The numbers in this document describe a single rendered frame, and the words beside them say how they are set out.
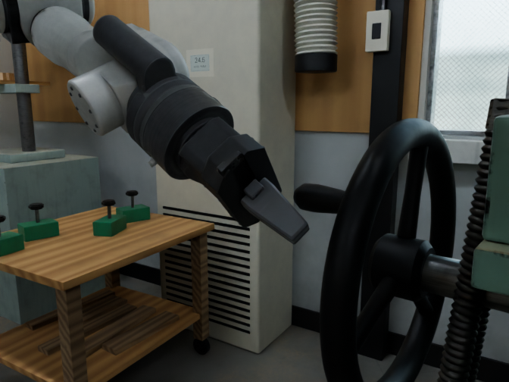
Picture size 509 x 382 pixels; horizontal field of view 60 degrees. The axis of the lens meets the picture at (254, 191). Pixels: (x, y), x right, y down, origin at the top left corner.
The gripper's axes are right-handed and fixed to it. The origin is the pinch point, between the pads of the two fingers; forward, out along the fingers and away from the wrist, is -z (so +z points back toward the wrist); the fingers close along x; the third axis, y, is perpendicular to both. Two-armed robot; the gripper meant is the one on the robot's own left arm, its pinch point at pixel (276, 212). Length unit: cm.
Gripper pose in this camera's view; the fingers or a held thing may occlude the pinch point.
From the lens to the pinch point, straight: 39.4
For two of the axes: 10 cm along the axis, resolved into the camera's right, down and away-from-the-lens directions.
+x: -2.2, -4.0, -8.9
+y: 7.1, -6.9, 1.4
